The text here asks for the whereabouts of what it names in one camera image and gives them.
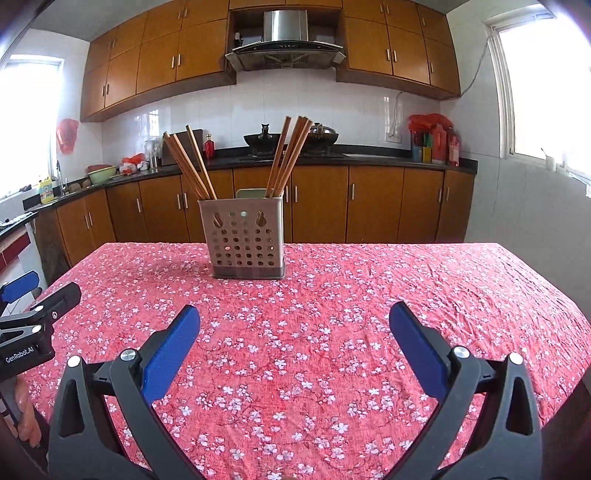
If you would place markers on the bunch of chopsticks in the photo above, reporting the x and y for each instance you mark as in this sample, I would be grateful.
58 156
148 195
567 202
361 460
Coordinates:
288 161

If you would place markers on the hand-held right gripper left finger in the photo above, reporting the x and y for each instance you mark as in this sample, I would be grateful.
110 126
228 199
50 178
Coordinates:
171 350

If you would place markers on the white wall outlet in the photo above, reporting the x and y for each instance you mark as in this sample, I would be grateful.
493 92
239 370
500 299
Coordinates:
394 137

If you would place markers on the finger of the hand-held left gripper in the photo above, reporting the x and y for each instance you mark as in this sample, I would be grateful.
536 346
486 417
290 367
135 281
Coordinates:
18 286
55 300

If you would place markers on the wooden base cabinets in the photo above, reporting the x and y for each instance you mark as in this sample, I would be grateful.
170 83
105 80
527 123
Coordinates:
378 203

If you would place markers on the large bright window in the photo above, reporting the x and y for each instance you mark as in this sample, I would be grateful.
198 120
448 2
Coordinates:
545 92

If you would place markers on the red bag with condiments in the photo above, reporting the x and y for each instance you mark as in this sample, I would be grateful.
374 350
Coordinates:
434 138

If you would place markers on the clear glass jar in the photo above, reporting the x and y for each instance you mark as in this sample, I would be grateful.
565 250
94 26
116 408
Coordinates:
153 154

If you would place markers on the red and white bag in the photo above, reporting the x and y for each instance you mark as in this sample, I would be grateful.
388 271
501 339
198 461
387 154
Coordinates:
134 165

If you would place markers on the white appliance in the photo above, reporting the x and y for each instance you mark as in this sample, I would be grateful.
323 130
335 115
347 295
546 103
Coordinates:
18 249

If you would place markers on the steel range hood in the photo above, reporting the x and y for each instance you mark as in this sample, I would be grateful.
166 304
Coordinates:
285 44

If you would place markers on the wok with lid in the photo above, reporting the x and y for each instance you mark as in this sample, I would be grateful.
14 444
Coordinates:
323 134

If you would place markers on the metal faucet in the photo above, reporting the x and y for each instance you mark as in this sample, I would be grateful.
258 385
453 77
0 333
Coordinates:
60 180

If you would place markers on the small bright window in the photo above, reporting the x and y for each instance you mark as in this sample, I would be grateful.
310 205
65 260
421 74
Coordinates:
27 124

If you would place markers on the white cup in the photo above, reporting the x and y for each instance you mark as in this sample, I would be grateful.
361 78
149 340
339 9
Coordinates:
551 162

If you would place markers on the green basin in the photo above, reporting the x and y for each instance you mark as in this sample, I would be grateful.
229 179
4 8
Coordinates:
102 175

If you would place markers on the yellow dish soap bottle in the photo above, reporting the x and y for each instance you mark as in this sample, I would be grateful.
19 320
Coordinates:
46 191

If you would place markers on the red floral tablecloth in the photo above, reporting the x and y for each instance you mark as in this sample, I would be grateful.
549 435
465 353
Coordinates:
295 323

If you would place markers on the black wok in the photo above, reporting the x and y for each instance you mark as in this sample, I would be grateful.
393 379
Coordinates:
261 141

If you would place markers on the red plastic bag on wall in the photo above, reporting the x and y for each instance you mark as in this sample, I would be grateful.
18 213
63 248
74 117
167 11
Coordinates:
67 134

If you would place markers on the red container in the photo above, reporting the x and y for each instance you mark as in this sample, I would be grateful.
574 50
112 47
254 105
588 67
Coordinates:
210 147

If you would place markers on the dark cutting board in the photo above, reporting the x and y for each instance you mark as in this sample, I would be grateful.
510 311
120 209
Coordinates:
198 143

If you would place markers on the person's left hand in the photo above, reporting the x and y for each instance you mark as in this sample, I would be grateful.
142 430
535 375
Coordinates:
27 410

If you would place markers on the perforated metal utensil holder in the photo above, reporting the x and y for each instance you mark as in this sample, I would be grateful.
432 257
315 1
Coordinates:
240 249

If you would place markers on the black kitchen countertop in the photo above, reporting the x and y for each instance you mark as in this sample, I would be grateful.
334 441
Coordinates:
369 159

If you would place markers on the wooden wall cabinets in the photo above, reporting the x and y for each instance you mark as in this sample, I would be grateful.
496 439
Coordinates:
157 55
397 46

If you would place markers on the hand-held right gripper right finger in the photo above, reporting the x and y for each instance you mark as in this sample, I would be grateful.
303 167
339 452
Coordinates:
415 346

